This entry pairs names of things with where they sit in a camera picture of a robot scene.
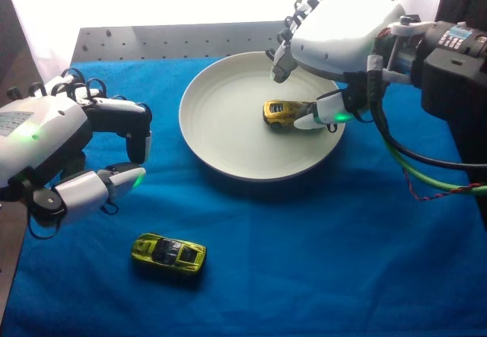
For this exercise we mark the green toy car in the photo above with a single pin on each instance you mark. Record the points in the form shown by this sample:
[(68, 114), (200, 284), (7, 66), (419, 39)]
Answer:
[(169, 254)]

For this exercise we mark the white round plate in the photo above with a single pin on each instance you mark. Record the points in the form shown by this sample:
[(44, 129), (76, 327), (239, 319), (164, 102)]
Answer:
[(228, 135)]

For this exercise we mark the yellow toy car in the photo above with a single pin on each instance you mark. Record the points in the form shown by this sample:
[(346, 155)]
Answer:
[(279, 113)]

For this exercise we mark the perforated grey metal board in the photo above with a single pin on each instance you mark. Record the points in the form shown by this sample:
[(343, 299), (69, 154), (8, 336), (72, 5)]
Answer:
[(171, 40)]

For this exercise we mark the blue cloth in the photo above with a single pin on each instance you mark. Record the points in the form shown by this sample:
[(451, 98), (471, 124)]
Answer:
[(285, 257)]

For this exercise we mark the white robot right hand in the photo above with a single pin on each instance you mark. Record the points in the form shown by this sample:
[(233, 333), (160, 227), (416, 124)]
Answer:
[(342, 36)]

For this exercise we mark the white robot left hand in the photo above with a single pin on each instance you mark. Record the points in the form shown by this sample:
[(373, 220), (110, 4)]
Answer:
[(38, 124)]

